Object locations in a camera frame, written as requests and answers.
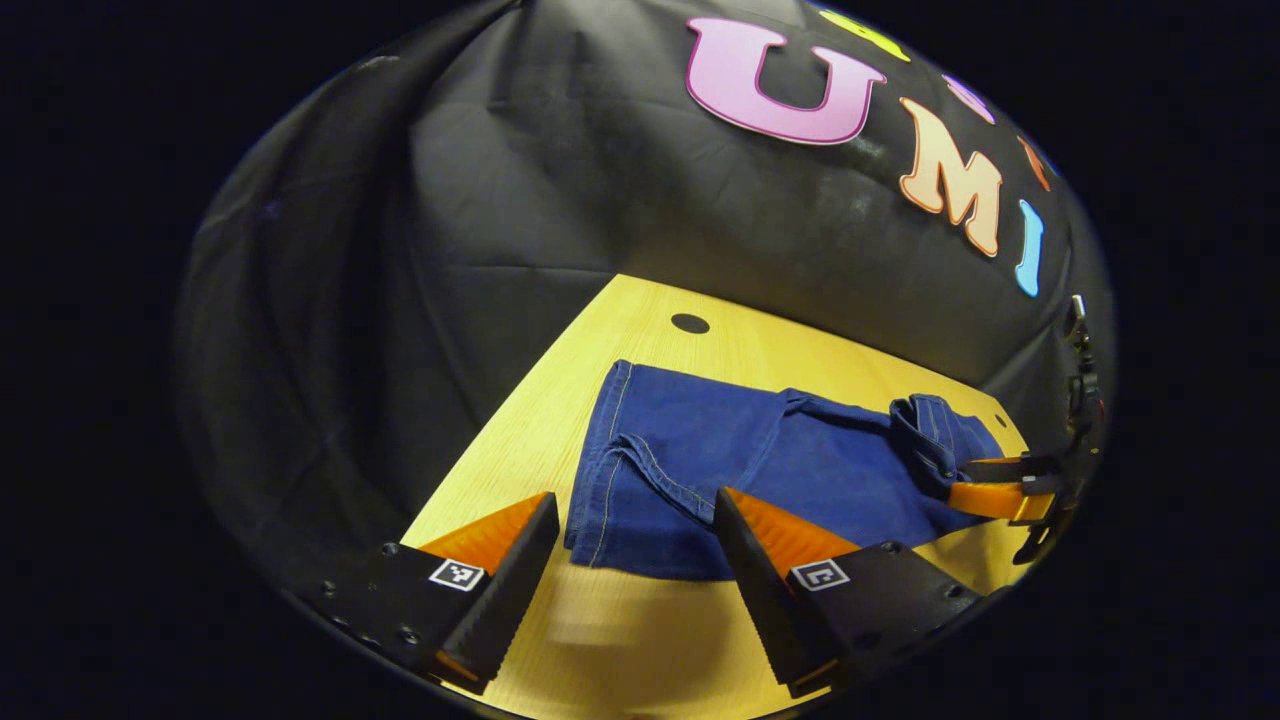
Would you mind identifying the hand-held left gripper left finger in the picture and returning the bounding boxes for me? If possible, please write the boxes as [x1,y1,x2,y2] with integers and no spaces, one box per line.
[320,491,561,696]

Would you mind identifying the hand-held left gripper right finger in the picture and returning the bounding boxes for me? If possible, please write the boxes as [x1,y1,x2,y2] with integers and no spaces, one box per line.
[713,487,986,699]

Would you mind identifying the blue denim jeans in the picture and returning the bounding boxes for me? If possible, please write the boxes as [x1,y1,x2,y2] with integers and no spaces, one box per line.
[563,360,1006,583]

